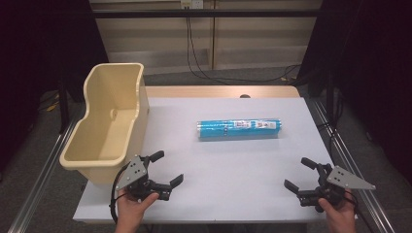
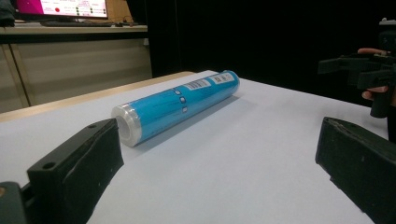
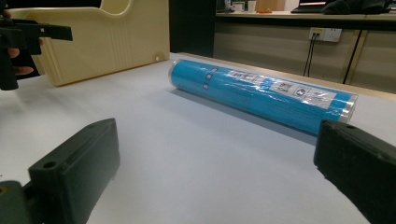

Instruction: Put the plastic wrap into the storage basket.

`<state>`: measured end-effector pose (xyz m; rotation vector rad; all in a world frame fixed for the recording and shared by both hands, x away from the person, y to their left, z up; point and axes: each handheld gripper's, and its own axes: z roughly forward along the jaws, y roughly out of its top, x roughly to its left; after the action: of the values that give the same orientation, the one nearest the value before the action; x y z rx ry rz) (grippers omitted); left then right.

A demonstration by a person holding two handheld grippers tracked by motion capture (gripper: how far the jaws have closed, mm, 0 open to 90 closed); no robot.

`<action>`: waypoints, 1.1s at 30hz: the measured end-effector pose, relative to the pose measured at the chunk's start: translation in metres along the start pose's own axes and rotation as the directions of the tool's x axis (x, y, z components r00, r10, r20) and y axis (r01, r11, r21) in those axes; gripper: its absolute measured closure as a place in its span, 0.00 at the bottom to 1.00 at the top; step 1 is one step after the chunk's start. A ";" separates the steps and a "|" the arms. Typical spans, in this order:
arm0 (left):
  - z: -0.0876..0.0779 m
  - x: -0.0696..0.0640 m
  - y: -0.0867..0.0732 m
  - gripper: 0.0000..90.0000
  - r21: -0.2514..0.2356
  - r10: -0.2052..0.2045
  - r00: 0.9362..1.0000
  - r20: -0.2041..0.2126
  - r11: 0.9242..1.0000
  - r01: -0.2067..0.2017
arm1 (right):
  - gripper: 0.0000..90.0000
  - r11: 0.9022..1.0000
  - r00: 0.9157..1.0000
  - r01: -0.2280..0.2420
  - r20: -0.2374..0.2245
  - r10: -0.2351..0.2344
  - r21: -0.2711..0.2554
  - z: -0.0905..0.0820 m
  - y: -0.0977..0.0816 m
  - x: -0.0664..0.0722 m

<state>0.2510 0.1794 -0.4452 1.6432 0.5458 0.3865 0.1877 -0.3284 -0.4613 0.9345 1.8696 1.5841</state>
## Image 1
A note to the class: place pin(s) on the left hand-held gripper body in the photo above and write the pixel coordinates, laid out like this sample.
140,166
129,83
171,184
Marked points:
132,171

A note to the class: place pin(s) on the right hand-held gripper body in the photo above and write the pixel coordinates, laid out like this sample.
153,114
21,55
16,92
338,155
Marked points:
336,183

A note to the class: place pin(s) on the cream plastic bin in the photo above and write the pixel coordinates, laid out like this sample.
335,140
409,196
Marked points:
110,129

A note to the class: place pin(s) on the blue roll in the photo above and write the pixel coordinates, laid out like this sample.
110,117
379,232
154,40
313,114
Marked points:
238,128

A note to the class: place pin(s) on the person's right hand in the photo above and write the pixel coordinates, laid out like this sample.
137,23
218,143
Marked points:
338,212

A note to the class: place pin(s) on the person's left hand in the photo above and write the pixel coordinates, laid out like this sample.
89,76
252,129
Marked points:
132,207

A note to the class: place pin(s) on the white table mat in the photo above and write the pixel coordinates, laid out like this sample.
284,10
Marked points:
233,168

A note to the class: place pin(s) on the black curtain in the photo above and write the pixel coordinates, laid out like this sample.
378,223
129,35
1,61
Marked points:
42,48
372,64

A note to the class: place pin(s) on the black horizontal bar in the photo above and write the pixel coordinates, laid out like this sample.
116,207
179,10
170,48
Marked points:
207,13

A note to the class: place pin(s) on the metal floor rail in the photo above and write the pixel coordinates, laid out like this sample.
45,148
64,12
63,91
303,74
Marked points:
353,155
42,168

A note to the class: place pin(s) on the white wall socket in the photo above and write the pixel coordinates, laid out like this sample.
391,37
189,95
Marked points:
192,4

